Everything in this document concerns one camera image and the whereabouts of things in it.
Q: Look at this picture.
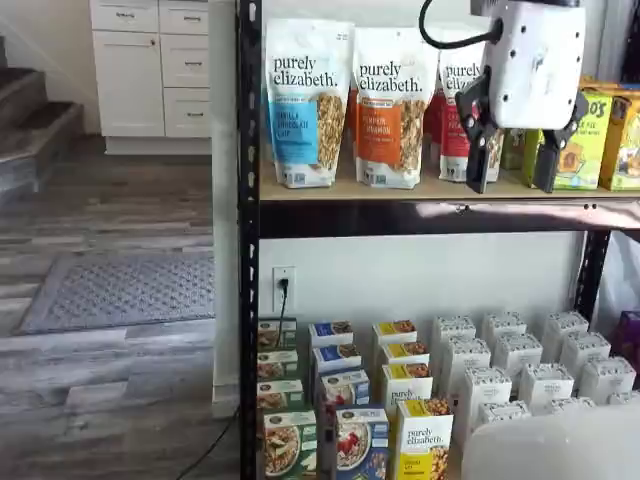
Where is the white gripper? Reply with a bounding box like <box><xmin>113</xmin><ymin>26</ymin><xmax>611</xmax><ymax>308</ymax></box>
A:
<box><xmin>454</xmin><ymin>0</ymin><xmax>590</xmax><ymax>195</ymax></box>

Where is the blue flax oatmeal box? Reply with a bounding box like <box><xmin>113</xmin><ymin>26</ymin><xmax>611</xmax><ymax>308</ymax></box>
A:
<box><xmin>308</xmin><ymin>321</ymin><xmax>355</xmax><ymax>349</ymax></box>
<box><xmin>312</xmin><ymin>343</ymin><xmax>362</xmax><ymax>374</ymax></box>
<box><xmin>334</xmin><ymin>404</ymin><xmax>390</xmax><ymax>480</ymax></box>
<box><xmin>319</xmin><ymin>368</ymin><xmax>370</xmax><ymax>409</ymax></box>

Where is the green snack box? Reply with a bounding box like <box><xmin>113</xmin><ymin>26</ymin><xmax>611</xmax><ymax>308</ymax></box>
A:
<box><xmin>522</xmin><ymin>88</ymin><xmax>614</xmax><ymax>191</ymax></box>

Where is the yellow snack box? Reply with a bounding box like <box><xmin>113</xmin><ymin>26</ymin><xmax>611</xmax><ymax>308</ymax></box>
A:
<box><xmin>598</xmin><ymin>94</ymin><xmax>640</xmax><ymax>192</ymax></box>

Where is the wooden shelf board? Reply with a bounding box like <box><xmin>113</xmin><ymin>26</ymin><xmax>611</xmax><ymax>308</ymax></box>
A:
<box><xmin>259</xmin><ymin>167</ymin><xmax>640</xmax><ymax>204</ymax></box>

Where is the purple box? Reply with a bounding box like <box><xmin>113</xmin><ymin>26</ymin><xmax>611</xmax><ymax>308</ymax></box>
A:
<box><xmin>619</xmin><ymin>310</ymin><xmax>640</xmax><ymax>354</ymax></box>

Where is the yellow granola box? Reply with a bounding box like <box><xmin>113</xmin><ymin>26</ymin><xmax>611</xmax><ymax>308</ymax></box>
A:
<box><xmin>382</xmin><ymin>363</ymin><xmax>434</xmax><ymax>407</ymax></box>
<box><xmin>372</xmin><ymin>320</ymin><xmax>419</xmax><ymax>346</ymax></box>
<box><xmin>396</xmin><ymin>398</ymin><xmax>454</xmax><ymax>480</ymax></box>
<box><xmin>379</xmin><ymin>341</ymin><xmax>430</xmax><ymax>369</ymax></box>

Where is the green apple cinnamon oatmeal box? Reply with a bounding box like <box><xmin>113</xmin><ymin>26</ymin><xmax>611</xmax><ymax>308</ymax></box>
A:
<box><xmin>257</xmin><ymin>349</ymin><xmax>300</xmax><ymax>384</ymax></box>
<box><xmin>263</xmin><ymin>410</ymin><xmax>318</xmax><ymax>476</ymax></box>
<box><xmin>257</xmin><ymin>379</ymin><xmax>305</xmax><ymax>415</ymax></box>
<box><xmin>257</xmin><ymin>317</ymin><xmax>298</xmax><ymax>351</ymax></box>

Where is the red granola bag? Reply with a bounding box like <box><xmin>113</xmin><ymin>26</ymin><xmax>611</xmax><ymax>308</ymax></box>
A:
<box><xmin>438</xmin><ymin>49</ymin><xmax>504</xmax><ymax>182</ymax></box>

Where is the orange granola bag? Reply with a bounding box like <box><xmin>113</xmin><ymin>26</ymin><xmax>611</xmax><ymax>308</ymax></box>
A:
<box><xmin>353</xmin><ymin>27</ymin><xmax>441</xmax><ymax>190</ymax></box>
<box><xmin>346</xmin><ymin>87</ymin><xmax>359</xmax><ymax>151</ymax></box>

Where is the white plastic bag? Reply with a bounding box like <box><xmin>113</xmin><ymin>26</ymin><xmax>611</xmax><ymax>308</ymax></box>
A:
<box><xmin>597</xmin><ymin>233</ymin><xmax>640</xmax><ymax>341</ymax></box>

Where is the blue granola bag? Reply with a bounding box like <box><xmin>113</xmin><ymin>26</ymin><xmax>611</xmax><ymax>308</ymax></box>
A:
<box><xmin>265</xmin><ymin>19</ymin><xmax>354</xmax><ymax>190</ymax></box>

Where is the white drawer cabinet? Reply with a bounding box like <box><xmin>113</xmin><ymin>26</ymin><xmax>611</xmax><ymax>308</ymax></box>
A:
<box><xmin>89</xmin><ymin>0</ymin><xmax>212</xmax><ymax>156</ymax></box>

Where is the grey floor mat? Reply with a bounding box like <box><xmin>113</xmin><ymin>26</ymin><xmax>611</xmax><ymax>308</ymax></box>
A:
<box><xmin>12</xmin><ymin>251</ymin><xmax>217</xmax><ymax>335</ymax></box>

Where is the wooden staircase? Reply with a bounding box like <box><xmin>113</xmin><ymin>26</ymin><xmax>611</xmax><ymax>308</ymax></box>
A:
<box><xmin>0</xmin><ymin>34</ymin><xmax>85</xmax><ymax>169</ymax></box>

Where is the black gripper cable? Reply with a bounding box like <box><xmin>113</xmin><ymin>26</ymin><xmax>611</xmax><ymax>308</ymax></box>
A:
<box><xmin>418</xmin><ymin>0</ymin><xmax>504</xmax><ymax>52</ymax></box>

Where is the black plug with cable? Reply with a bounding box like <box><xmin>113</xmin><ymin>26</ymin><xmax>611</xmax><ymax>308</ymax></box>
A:
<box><xmin>277</xmin><ymin>277</ymin><xmax>292</xmax><ymax>334</ymax></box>

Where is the white wall outlet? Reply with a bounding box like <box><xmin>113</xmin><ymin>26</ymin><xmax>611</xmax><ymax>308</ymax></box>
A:
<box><xmin>272</xmin><ymin>266</ymin><xmax>297</xmax><ymax>314</ymax></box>

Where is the black floor cable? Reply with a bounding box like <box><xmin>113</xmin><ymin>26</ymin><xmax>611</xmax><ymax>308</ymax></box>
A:
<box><xmin>174</xmin><ymin>403</ymin><xmax>241</xmax><ymax>480</ymax></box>

